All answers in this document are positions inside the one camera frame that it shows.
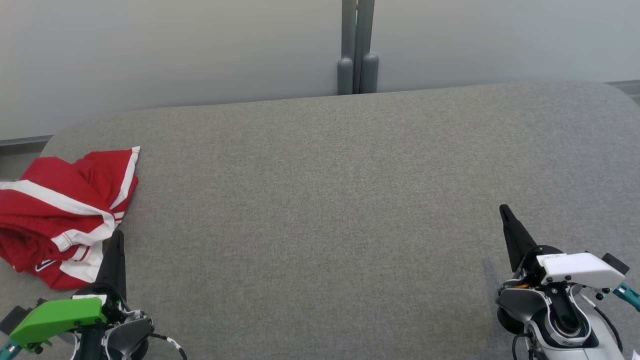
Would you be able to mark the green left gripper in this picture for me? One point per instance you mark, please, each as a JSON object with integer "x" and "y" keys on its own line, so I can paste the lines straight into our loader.
{"x": 55, "y": 317}

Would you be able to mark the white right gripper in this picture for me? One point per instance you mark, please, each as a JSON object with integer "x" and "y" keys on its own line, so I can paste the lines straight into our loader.
{"x": 580, "y": 270}

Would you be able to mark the red shorts white stripe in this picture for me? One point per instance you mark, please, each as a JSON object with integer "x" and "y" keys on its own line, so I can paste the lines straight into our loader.
{"x": 95, "y": 175}

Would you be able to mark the grey fabric sofa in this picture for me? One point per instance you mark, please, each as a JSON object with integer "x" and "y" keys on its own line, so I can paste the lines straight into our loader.
{"x": 330, "y": 215}

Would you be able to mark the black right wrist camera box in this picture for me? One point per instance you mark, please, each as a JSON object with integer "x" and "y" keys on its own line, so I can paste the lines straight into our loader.
{"x": 616, "y": 263}

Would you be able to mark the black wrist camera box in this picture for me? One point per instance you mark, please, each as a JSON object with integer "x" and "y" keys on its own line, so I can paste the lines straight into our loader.
{"x": 616, "y": 263}
{"x": 12, "y": 317}

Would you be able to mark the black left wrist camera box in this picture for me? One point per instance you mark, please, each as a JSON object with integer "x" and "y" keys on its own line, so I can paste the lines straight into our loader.
{"x": 12, "y": 317}

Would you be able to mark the grey metal double post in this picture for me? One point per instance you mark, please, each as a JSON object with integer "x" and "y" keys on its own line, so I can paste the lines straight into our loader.
{"x": 357, "y": 45}

